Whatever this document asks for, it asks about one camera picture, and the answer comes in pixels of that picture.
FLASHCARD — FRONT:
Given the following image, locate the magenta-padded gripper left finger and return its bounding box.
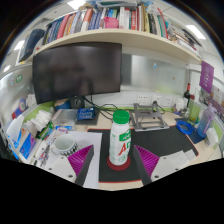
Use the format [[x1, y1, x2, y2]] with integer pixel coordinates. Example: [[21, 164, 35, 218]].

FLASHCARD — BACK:
[[44, 144, 96, 187]]

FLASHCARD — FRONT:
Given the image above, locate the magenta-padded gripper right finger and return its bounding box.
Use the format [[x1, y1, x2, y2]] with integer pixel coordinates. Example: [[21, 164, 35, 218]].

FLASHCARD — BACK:
[[132, 144, 188, 186]]

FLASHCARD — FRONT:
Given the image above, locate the white green-capped drink bottle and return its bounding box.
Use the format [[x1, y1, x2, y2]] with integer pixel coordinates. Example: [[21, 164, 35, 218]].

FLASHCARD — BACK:
[[108, 109, 132, 167]]

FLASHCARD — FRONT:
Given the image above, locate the purple translucent water bottle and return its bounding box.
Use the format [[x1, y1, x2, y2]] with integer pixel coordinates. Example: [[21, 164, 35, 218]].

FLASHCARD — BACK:
[[197, 104, 216, 139]]

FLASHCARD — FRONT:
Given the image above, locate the black-and-white patterned mug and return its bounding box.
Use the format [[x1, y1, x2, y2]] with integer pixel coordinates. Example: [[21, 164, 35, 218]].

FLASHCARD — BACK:
[[51, 133, 80, 158]]

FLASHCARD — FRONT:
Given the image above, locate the black desk mat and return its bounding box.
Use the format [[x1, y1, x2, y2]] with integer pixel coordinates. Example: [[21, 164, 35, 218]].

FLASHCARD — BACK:
[[87, 125, 200, 184]]

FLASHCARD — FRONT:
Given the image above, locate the white paper sheet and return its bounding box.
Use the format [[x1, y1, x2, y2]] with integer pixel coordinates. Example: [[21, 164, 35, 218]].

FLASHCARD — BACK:
[[49, 130, 104, 189]]

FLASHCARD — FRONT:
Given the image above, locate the blue tissue box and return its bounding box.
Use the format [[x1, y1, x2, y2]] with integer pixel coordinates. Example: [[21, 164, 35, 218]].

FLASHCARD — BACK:
[[6, 114, 38, 161]]

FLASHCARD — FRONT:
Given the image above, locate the dark blue pad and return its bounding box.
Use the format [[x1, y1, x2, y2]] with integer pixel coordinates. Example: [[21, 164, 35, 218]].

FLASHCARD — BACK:
[[188, 128, 206, 145]]

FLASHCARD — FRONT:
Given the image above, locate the grey metal laptop stand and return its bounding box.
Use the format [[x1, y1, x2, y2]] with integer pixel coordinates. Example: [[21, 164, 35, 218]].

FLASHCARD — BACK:
[[131, 101, 170, 132]]

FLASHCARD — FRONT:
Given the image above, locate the flat round red coaster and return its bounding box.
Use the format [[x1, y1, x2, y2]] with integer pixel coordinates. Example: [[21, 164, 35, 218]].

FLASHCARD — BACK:
[[106, 154, 132, 172]]

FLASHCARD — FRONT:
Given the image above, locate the clear plastic container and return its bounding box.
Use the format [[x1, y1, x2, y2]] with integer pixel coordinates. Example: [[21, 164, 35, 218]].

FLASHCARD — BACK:
[[51, 108, 79, 128]]

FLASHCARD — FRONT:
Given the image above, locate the stack of white napkins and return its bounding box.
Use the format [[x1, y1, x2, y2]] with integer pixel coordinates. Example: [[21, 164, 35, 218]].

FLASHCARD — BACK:
[[31, 109, 53, 132]]

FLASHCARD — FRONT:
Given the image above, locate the blue electronics box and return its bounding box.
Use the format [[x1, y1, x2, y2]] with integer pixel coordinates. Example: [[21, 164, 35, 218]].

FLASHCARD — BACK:
[[77, 107, 97, 122]]

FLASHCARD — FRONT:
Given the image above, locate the white jar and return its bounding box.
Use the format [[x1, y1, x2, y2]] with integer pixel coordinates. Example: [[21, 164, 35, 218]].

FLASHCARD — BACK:
[[174, 97, 187, 113]]

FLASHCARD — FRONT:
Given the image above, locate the dark wine bottle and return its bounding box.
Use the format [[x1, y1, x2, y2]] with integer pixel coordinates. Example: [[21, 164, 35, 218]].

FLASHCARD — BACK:
[[184, 82, 192, 108]]

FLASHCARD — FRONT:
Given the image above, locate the black computer monitor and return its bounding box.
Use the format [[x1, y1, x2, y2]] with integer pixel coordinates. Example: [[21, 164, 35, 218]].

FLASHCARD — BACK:
[[32, 41, 123, 109]]

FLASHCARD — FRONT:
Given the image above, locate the shelf unit with books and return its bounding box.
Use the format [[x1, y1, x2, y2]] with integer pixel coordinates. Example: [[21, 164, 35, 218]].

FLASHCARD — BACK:
[[18, 0, 204, 66]]

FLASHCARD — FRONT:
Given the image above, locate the coiled blue cable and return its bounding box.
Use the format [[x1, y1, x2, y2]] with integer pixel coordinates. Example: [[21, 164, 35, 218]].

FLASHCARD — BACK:
[[175, 119, 196, 136]]

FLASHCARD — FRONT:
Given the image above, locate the white wall socket panel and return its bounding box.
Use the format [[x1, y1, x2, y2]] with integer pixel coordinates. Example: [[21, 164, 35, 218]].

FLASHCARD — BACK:
[[136, 93, 174, 107]]

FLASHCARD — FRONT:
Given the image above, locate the black cable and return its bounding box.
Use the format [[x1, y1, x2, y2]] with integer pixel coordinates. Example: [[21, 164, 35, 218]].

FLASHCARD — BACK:
[[83, 96, 119, 121]]

